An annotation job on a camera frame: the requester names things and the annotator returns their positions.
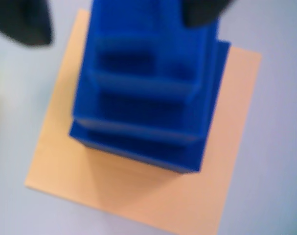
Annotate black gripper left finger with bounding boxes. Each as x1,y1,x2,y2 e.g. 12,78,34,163
0,0,54,47

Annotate medium blue cube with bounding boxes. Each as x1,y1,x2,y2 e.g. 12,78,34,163
71,14,220,141

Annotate orange paper square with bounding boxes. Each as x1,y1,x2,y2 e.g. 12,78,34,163
24,8,262,235

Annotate large blue cube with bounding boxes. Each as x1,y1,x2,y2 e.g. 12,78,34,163
68,40,231,176

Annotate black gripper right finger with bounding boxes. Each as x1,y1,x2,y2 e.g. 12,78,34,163
181,0,233,27

